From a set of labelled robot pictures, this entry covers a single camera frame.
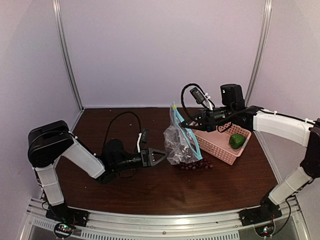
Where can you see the aluminium frame post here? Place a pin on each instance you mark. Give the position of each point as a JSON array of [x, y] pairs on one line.
[[263, 36], [65, 53]]

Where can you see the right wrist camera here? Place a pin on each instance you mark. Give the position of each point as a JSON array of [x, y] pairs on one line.
[[202, 99]]

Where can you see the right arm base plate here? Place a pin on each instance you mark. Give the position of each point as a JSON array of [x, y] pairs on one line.
[[259, 214]]

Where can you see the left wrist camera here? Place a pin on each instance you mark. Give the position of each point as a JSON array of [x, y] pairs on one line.
[[142, 139]]

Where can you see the front aluminium rail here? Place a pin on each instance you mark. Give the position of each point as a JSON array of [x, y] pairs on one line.
[[221, 225]]

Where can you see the pink perforated plastic basket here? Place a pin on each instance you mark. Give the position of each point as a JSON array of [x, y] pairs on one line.
[[217, 143]]

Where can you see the green chayote squash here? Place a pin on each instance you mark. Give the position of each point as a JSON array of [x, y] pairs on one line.
[[236, 141]]

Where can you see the right aluminium frame post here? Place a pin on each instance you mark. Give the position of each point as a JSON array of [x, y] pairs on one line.
[[263, 36]]

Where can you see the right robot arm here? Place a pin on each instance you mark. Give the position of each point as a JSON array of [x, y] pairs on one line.
[[257, 119]]

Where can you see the clear zip top bag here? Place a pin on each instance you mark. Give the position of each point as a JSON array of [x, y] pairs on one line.
[[180, 143]]

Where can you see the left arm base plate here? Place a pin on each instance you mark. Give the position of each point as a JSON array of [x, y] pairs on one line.
[[67, 215]]

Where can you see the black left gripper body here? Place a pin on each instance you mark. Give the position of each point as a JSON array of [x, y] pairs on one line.
[[145, 158]]

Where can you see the dark red grape bunch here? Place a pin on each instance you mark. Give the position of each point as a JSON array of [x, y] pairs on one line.
[[200, 164]]

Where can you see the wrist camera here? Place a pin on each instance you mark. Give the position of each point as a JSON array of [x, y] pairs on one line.
[[142, 139], [202, 99]]

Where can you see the left aluminium frame post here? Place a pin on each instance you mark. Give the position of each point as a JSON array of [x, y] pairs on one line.
[[65, 53]]

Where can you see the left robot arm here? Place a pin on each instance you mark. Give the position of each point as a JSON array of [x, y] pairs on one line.
[[49, 142]]

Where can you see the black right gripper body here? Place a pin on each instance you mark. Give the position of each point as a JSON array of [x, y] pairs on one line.
[[210, 120]]

